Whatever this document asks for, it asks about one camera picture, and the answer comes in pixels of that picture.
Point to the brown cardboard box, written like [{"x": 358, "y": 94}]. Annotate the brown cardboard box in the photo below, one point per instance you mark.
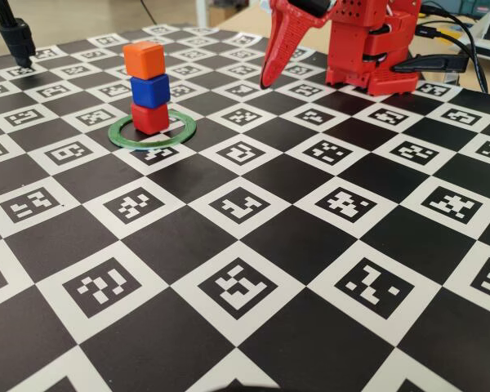
[{"x": 224, "y": 14}]

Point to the red cube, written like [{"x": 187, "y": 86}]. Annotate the red cube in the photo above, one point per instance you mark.
[{"x": 149, "y": 118}]

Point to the red robot arm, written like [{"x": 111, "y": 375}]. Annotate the red robot arm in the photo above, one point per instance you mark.
[{"x": 367, "y": 45}]

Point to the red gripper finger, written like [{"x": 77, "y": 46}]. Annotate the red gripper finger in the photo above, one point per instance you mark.
[{"x": 279, "y": 49}]

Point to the black white marker mat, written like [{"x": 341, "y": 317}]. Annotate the black white marker mat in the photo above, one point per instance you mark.
[{"x": 188, "y": 245}]

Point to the orange cube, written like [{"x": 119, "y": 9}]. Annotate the orange cube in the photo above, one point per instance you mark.
[{"x": 143, "y": 59}]

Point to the blue cube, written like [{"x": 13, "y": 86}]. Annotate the blue cube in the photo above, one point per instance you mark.
[{"x": 150, "y": 92}]

